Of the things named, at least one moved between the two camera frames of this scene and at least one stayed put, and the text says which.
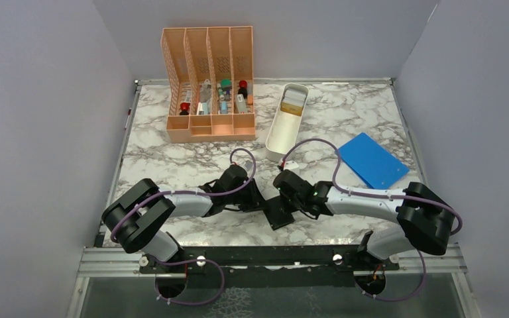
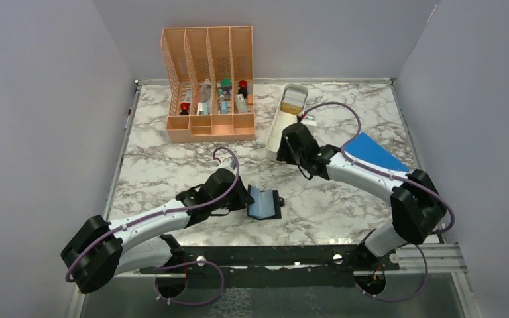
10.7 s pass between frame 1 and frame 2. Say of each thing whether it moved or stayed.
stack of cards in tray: stayed
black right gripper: moved
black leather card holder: moved
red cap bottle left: stayed
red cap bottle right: stayed
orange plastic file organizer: stayed
